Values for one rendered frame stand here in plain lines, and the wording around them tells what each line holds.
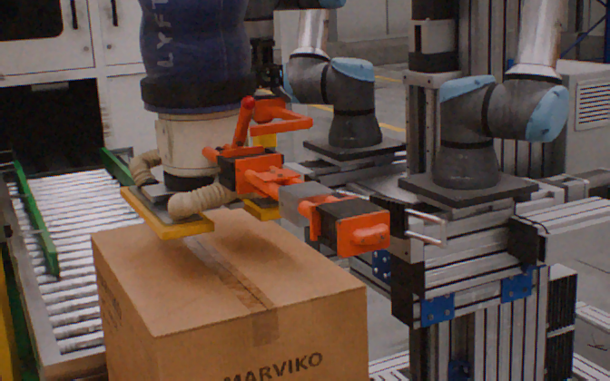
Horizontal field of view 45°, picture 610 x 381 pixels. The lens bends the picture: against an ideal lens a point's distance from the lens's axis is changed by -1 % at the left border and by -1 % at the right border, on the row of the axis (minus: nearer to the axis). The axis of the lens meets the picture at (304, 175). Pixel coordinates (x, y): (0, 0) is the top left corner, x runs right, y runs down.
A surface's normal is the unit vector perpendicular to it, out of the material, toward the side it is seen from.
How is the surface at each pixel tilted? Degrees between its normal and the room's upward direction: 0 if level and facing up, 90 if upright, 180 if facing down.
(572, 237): 90
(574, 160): 90
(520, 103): 72
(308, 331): 90
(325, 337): 90
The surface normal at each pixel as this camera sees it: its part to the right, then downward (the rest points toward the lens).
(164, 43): -0.24, -0.02
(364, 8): 0.44, 0.21
